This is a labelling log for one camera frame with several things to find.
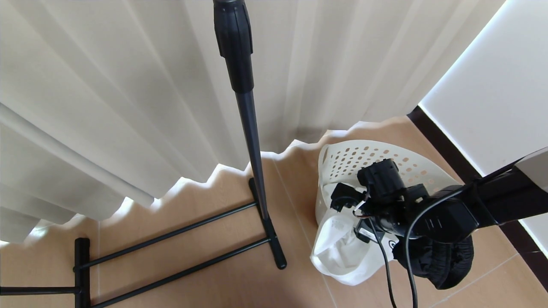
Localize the beige curtain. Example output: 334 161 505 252
0 0 506 244

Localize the black clothes rack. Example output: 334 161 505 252
0 0 287 308

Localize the black cable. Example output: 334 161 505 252
405 187 467 308
368 218 397 308

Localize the white printed t-shirt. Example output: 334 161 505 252
310 209 401 286

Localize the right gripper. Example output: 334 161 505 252
331 183 418 243

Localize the black garment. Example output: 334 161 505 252
392 235 475 290

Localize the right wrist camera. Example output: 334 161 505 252
357 159 429 206

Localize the white laundry basket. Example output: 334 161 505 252
316 140 463 240

